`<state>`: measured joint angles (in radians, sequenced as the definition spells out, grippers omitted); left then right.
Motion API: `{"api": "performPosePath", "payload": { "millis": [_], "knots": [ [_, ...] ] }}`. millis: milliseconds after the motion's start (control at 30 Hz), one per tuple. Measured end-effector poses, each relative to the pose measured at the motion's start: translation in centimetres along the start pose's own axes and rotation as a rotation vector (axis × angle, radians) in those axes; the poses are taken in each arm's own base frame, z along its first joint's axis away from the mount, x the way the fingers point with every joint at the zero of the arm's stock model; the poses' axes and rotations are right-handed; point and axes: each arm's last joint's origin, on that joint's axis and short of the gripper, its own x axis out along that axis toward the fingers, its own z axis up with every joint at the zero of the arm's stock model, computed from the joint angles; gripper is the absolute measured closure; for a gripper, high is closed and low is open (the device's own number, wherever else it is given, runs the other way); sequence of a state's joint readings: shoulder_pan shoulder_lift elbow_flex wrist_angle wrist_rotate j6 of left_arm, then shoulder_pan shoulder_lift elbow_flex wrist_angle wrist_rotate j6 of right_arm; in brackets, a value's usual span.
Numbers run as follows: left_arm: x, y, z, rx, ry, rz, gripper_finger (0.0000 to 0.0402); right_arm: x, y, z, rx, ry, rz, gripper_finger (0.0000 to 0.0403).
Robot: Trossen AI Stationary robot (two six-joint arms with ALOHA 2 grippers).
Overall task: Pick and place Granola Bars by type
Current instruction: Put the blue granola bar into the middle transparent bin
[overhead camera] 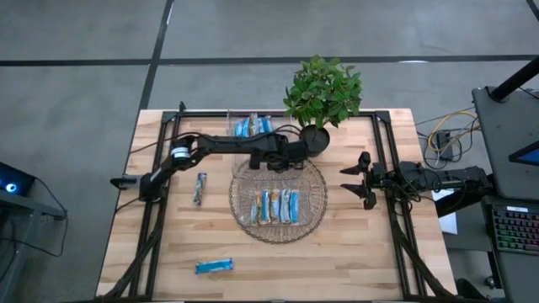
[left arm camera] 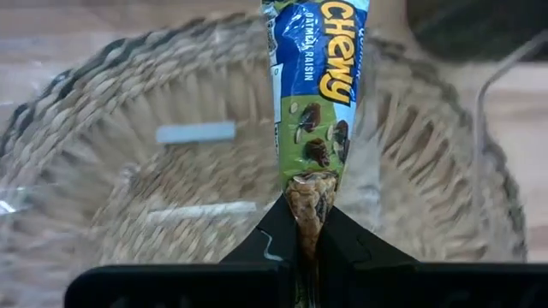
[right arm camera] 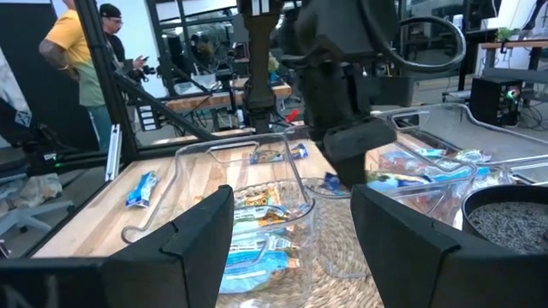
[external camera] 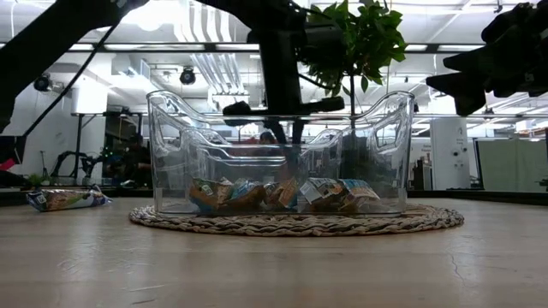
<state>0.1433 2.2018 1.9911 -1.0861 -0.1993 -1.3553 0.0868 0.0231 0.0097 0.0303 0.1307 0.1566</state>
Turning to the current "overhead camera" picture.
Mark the dark bowl of seeds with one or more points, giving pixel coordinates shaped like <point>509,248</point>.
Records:
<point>313,141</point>

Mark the black pole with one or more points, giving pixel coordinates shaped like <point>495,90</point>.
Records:
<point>513,80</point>

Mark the blue lit screen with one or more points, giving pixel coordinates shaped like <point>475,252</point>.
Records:
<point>526,155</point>

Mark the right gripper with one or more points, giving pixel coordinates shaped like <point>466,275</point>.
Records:
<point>381,177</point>

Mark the green leafy plant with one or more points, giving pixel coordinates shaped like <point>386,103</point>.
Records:
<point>322,90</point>

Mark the oatmeal raisin granola bar blue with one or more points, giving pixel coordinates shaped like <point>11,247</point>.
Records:
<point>200,189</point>

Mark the black computer tower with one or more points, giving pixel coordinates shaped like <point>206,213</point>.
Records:
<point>12,181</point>

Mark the dark side table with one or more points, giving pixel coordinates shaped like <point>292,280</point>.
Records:
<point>25,210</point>

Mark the grey side desk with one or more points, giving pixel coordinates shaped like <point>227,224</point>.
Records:
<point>505,139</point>

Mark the white paper sheet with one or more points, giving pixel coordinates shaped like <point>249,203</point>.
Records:
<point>446,214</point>

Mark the backlit keyboard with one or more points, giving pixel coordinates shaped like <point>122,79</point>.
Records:
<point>516,229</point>

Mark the granola bar bright blue wrapper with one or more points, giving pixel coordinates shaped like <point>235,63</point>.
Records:
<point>295,206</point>
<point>215,266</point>

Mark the black power adapter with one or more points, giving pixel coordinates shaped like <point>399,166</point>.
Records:
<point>444,145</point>

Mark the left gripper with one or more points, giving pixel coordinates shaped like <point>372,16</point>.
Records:
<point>297,151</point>

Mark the black metal frame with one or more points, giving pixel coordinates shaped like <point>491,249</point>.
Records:
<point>381,134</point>

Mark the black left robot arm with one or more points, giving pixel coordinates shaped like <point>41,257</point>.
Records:
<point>236,145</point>

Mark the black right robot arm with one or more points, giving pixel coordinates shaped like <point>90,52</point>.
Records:
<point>442,179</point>

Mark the round woven placemat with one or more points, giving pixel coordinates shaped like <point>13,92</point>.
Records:
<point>320,198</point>

